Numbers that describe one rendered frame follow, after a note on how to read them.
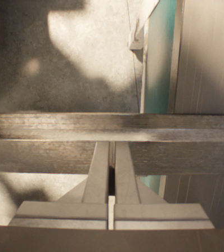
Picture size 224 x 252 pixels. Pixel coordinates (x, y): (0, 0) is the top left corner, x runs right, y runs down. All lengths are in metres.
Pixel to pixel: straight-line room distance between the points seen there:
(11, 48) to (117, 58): 0.51
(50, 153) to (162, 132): 0.10
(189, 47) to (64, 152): 0.15
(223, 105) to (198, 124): 0.03
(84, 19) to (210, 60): 0.80
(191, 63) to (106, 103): 0.76
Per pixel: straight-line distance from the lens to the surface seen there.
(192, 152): 0.18
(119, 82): 0.91
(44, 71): 0.97
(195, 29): 0.19
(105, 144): 0.15
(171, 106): 0.19
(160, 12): 0.29
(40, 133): 0.18
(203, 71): 0.19
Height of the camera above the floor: 0.91
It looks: 73 degrees down
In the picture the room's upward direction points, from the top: 177 degrees counter-clockwise
